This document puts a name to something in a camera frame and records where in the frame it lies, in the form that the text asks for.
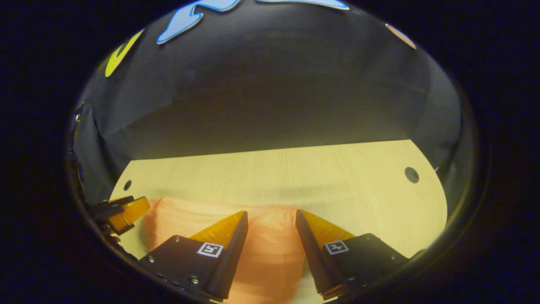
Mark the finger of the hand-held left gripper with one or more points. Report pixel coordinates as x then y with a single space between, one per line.
130 213
107 210

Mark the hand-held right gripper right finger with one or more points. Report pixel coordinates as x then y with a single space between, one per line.
316 261

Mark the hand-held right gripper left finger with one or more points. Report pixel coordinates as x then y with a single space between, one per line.
228 266

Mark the orange T-shirt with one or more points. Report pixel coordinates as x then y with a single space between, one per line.
270 245

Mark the black backdrop cloth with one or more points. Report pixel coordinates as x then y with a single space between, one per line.
261 84

